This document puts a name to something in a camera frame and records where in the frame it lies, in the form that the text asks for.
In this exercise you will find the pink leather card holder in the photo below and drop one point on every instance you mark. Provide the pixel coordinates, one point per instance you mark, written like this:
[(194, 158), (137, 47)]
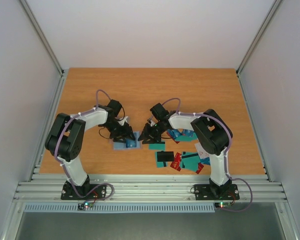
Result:
[(122, 146)]

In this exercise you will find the teal card right upper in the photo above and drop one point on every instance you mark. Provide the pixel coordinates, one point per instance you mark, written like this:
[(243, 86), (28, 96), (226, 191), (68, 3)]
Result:
[(185, 138)]

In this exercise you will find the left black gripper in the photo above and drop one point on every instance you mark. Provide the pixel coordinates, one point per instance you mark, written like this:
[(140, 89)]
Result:
[(126, 134)]

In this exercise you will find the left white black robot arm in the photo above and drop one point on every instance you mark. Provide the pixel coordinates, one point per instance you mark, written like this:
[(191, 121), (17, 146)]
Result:
[(65, 140)]

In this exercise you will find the teal card centre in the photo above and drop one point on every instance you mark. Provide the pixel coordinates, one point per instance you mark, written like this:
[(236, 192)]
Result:
[(190, 161)]

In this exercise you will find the teal card left middle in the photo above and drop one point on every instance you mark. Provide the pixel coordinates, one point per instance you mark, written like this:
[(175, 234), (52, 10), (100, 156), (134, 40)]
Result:
[(157, 146)]

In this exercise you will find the blue card far right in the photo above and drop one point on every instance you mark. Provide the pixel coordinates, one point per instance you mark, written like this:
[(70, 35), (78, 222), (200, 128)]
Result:
[(206, 161)]

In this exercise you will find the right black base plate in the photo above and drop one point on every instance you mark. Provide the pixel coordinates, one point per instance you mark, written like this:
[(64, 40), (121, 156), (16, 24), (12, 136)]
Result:
[(203, 192)]

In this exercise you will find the blue card upper left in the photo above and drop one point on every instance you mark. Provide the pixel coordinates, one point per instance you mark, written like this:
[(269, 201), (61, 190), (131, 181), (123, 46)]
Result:
[(174, 133)]

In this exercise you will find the blue visa card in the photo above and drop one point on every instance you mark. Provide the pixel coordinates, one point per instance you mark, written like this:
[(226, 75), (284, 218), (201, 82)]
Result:
[(131, 143)]

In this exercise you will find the red card bottom right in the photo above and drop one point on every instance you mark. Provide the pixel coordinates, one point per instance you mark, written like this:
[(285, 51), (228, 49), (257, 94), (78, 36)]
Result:
[(200, 166)]

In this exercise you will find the small circuit board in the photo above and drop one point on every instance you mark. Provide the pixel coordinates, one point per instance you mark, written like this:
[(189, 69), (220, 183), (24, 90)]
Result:
[(222, 205), (85, 206)]

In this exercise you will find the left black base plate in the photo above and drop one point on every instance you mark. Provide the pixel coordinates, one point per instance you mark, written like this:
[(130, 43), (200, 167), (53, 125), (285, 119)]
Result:
[(85, 192)]

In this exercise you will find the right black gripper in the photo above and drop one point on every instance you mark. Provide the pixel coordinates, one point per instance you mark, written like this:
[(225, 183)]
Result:
[(153, 131)]

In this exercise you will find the red VIP card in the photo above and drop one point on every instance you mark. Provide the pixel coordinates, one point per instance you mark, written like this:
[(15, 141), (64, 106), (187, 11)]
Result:
[(176, 164)]

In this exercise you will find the black card on teal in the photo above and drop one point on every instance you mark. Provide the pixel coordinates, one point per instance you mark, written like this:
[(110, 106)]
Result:
[(169, 156)]

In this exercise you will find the grey slotted cable duct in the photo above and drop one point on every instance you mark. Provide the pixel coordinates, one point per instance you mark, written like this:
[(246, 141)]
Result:
[(120, 208)]

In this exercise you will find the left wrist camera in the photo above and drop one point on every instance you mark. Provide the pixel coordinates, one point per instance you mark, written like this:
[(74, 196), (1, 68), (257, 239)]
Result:
[(124, 120)]

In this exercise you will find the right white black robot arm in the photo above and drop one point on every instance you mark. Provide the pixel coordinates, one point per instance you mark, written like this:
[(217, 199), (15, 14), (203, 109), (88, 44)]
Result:
[(211, 131)]

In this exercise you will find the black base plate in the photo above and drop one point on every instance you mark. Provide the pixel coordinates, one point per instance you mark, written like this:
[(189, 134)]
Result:
[(203, 192), (85, 192)]

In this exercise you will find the left small circuit board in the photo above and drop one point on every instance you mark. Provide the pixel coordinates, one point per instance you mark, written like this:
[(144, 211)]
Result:
[(85, 206)]

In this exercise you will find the right small circuit board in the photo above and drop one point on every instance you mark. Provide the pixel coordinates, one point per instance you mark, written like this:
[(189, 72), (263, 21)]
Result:
[(222, 205)]

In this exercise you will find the white card with pink print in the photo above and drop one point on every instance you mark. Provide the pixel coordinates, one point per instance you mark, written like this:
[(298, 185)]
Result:
[(203, 155)]

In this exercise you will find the teal card under black card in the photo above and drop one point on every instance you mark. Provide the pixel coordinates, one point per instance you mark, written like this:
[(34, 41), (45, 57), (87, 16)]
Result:
[(161, 163)]

